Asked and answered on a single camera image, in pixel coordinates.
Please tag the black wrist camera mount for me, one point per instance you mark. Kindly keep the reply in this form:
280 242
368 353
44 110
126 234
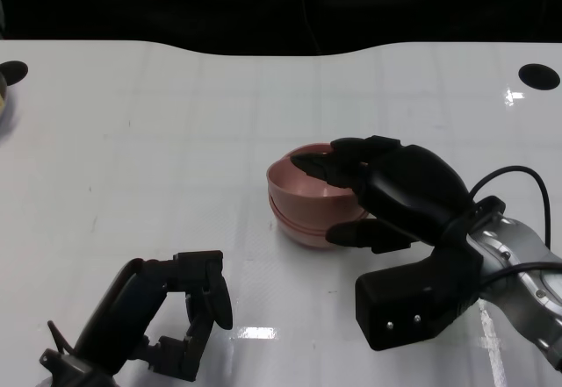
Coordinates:
404 299
66 367

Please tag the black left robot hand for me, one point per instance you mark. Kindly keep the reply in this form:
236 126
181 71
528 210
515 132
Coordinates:
127 308

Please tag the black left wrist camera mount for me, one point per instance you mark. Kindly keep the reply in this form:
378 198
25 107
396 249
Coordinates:
66 367

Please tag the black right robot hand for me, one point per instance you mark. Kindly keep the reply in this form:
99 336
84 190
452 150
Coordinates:
412 185

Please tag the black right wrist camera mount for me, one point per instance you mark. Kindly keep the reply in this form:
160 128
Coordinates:
404 299

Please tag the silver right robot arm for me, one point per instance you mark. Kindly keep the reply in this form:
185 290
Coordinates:
518 246

